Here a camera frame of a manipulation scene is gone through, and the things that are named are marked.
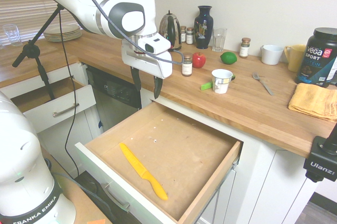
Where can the black and steel dishwasher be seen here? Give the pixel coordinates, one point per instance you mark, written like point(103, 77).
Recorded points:
point(116, 95)

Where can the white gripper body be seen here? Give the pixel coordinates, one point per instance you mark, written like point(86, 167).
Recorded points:
point(147, 64)

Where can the green lime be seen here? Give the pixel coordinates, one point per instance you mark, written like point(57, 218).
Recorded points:
point(228, 58)

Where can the small open white drawer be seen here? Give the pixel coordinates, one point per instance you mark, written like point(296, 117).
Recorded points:
point(63, 104)

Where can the stack of cream plates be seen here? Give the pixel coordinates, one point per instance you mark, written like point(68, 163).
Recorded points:
point(63, 34)

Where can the black Ulanzi camera mount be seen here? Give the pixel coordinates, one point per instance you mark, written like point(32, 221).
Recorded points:
point(319, 160)

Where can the dark blue painted vase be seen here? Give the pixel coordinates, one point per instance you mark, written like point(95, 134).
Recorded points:
point(203, 26)

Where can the spice jar with brown lid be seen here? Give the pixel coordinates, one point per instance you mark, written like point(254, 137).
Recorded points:
point(187, 66)
point(183, 34)
point(189, 36)
point(245, 48)

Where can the black camera boom stand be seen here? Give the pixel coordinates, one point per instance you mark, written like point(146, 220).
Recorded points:
point(33, 47)

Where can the red apple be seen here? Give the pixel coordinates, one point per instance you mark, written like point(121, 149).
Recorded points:
point(199, 60)

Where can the white mug with checkered rim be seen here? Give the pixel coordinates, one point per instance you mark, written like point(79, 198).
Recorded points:
point(222, 84)

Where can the stainless steel kettle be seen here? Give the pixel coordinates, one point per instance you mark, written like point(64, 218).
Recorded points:
point(171, 27)

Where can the window blinds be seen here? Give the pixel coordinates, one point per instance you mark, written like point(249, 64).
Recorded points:
point(23, 5)

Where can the yellow mug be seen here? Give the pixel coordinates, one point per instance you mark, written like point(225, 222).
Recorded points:
point(296, 58)

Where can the black Vega protein tub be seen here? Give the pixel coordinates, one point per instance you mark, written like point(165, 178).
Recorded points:
point(316, 58)

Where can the plain white mug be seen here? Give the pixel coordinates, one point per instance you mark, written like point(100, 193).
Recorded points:
point(271, 55)

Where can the yellow plastic knife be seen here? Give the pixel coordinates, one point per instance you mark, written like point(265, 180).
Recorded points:
point(147, 179)

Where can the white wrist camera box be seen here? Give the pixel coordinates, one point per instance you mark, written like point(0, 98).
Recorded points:
point(154, 43)

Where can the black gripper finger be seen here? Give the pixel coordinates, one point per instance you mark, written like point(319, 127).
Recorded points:
point(136, 80)
point(157, 88)

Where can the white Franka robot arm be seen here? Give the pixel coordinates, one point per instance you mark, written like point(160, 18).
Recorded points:
point(79, 5)

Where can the folded yellow towel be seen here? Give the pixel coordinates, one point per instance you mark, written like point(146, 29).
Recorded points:
point(314, 101)

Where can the large open wooden drawer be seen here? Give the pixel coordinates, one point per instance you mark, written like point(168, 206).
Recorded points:
point(173, 150)

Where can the clear faceted drinking glass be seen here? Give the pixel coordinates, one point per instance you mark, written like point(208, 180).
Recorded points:
point(219, 40)

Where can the white cabinet door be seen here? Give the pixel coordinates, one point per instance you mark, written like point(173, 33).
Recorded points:
point(263, 195)

